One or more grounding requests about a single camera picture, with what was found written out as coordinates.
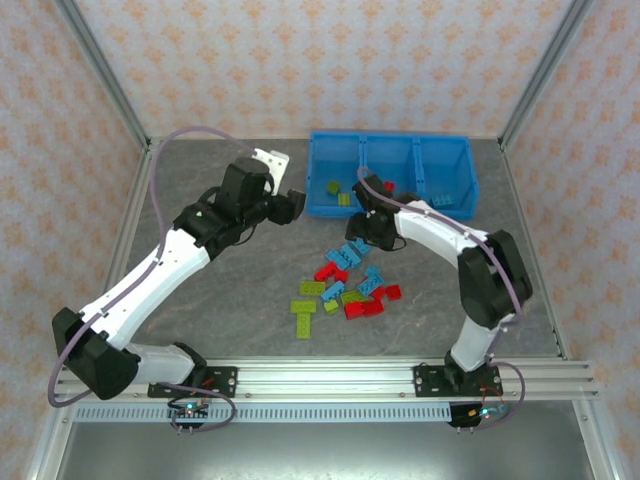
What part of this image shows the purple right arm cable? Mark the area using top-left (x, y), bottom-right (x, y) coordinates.
top-left (356, 167), bottom-right (527, 431)

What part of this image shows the small electronics board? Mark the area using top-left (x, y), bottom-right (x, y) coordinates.
top-left (447, 401), bottom-right (509, 429)
top-left (167, 399), bottom-right (211, 421)

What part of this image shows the grey metal sheet panel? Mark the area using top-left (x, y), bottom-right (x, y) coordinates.
top-left (49, 422), bottom-right (601, 480)

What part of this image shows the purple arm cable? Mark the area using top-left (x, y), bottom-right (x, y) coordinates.
top-left (356, 167), bottom-right (527, 431)
top-left (47, 126), bottom-right (261, 434)

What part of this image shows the white slotted cable duct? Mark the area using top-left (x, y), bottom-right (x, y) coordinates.
top-left (74, 402), bottom-right (454, 425)

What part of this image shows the aluminium frame leg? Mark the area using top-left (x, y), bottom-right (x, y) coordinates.
top-left (572, 399), bottom-right (619, 480)
top-left (27, 399), bottom-right (76, 480)

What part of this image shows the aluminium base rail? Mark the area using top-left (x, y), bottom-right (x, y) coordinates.
top-left (54, 355), bottom-right (601, 401)

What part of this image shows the aluminium frame post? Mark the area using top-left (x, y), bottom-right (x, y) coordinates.
top-left (499, 0), bottom-right (599, 151)
top-left (52, 0), bottom-right (154, 151)

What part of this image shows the aluminium side rail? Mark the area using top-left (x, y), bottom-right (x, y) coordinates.
top-left (97, 139), bottom-right (161, 361)
top-left (498, 137), bottom-right (574, 361)

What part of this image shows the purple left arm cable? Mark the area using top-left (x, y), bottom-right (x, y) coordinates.
top-left (47, 126), bottom-right (261, 434)

